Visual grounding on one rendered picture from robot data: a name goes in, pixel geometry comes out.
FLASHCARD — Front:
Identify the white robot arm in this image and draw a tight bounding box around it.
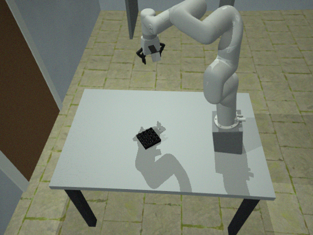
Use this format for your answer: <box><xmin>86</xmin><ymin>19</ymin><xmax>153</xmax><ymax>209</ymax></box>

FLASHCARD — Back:
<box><xmin>140</xmin><ymin>0</ymin><xmax>245</xmax><ymax>130</ymax></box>

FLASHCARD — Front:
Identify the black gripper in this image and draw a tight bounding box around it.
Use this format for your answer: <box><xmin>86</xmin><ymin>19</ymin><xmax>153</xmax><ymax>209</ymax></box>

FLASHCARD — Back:
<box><xmin>136</xmin><ymin>35</ymin><xmax>165</xmax><ymax>64</ymax></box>

